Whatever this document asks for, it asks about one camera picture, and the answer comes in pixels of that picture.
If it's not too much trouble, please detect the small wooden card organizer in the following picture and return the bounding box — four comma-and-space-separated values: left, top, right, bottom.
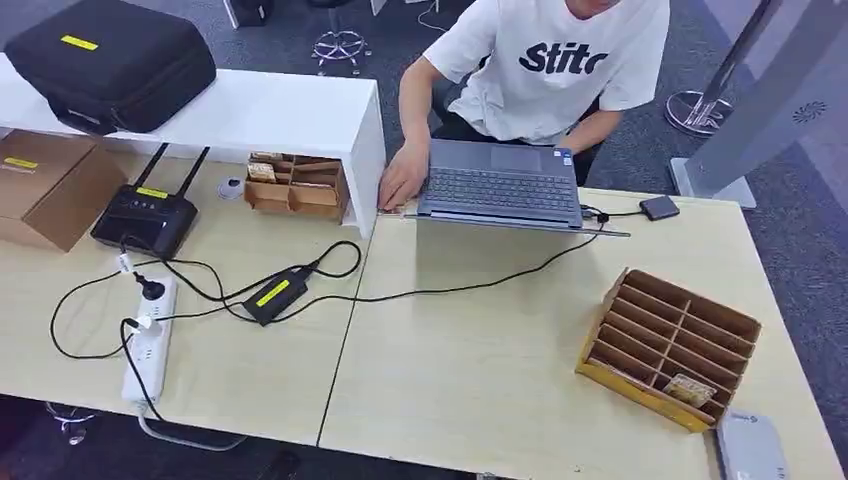
243, 152, 351, 225

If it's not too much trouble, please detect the person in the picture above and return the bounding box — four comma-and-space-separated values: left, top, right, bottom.
378, 0, 670, 213

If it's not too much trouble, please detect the black power adapter yellow label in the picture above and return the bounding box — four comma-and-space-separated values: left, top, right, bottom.
242, 266, 311, 327

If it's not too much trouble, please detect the silver stanchion post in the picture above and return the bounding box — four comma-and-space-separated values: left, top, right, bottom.
664, 0, 776, 138

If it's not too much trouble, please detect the black cable with white plug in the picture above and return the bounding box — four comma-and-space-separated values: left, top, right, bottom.
119, 316, 166, 423

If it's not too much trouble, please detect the chrome metal frame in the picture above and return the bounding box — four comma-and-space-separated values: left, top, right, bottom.
44, 402, 101, 446

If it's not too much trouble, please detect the wooden slotted card box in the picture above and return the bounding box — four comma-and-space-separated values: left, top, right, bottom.
574, 267, 763, 434

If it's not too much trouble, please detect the grey laptop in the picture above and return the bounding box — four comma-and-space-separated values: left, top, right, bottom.
404, 137, 631, 238

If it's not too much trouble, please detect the grey standing panel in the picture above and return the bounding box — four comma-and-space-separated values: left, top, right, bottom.
669, 0, 848, 211

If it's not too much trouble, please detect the printed card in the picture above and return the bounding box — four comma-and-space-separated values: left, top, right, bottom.
662, 372, 718, 409

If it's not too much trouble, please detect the black carrying case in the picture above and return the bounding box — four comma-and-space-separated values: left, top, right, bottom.
3, 0, 218, 136

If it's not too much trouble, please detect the small dark external drive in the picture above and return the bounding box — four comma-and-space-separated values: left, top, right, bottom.
639, 195, 681, 222

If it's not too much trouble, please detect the brown cardboard box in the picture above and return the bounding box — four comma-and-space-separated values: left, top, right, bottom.
0, 129, 127, 253

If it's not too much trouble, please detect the black cabinet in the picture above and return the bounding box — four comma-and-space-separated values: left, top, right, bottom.
221, 0, 276, 29

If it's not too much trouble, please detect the white power strip cable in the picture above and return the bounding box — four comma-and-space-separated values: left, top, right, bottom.
135, 402, 248, 453

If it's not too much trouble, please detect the chrome base stool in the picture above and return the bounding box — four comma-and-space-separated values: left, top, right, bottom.
307, 0, 372, 75

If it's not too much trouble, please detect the person's right hand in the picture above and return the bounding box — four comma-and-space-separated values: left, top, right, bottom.
378, 140, 431, 213

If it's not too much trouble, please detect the short black drive cable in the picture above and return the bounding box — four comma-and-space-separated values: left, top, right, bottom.
579, 203, 644, 225

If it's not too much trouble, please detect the grey flat device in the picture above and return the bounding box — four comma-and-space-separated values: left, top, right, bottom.
716, 409, 791, 480

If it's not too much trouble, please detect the white power strip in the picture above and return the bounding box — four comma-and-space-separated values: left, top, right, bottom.
121, 276, 178, 404

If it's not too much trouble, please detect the black plug with router cable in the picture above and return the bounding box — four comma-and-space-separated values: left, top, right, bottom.
117, 250, 167, 302

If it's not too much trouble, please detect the white desk shelf riser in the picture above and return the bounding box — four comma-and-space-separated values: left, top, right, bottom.
0, 52, 388, 240

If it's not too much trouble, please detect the long looping black cable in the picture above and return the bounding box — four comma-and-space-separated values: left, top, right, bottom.
49, 239, 363, 361

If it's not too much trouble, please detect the black router with antennas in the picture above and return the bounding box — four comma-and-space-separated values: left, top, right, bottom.
90, 143, 211, 261

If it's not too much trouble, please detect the black laptop charger cable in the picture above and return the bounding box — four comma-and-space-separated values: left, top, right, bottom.
271, 225, 605, 326

